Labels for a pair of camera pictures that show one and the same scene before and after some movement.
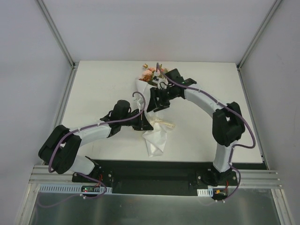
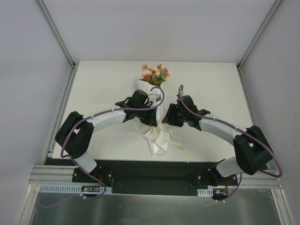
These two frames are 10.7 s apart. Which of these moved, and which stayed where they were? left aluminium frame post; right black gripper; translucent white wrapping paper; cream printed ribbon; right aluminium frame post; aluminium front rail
Moved: right black gripper; cream printed ribbon
Stayed: right aluminium frame post; aluminium front rail; left aluminium frame post; translucent white wrapping paper
